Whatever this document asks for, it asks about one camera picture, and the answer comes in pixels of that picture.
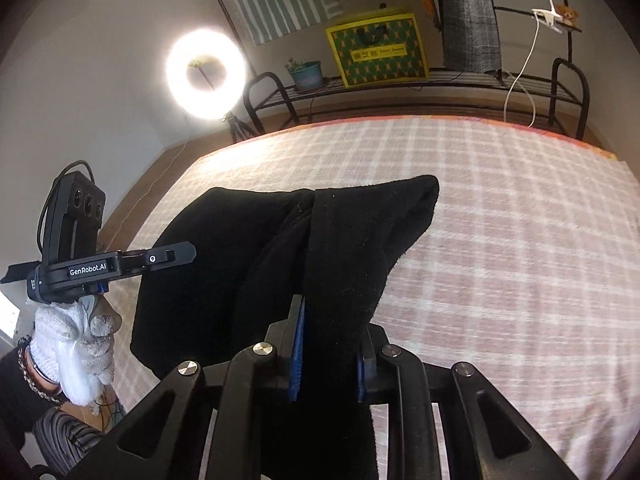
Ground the black garment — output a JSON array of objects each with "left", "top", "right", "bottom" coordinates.
[{"left": 130, "top": 176, "right": 439, "bottom": 479}]

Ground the left forearm dark sleeve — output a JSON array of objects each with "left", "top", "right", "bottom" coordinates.
[{"left": 0, "top": 337, "right": 67, "bottom": 469}]

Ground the left hand white glove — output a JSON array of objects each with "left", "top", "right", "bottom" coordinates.
[{"left": 28, "top": 295, "right": 122, "bottom": 406}]

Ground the pink plaid bed cover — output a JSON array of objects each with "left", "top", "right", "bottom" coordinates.
[{"left": 132, "top": 116, "right": 639, "bottom": 479}]

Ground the potted plant teal pot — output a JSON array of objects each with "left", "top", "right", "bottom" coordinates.
[{"left": 285, "top": 58, "right": 323, "bottom": 92}]

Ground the yellow green box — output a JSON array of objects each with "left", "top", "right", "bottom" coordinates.
[{"left": 326, "top": 8, "right": 430, "bottom": 89}]

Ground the grey plaid coat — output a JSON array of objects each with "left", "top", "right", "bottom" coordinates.
[{"left": 438, "top": 0, "right": 502, "bottom": 74}]

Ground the white clip lamp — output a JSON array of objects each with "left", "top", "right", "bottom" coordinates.
[{"left": 502, "top": 0, "right": 563, "bottom": 128}]

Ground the teddy bear toy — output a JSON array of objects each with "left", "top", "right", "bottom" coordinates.
[{"left": 555, "top": 4, "right": 578, "bottom": 28}]

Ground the black cable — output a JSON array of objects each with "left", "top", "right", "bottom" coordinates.
[{"left": 34, "top": 159, "right": 97, "bottom": 254}]

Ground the ring light tripod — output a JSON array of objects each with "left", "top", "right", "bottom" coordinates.
[{"left": 222, "top": 112, "right": 257, "bottom": 143}]

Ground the black wire rack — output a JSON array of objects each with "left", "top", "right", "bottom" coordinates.
[{"left": 217, "top": 0, "right": 590, "bottom": 136}]

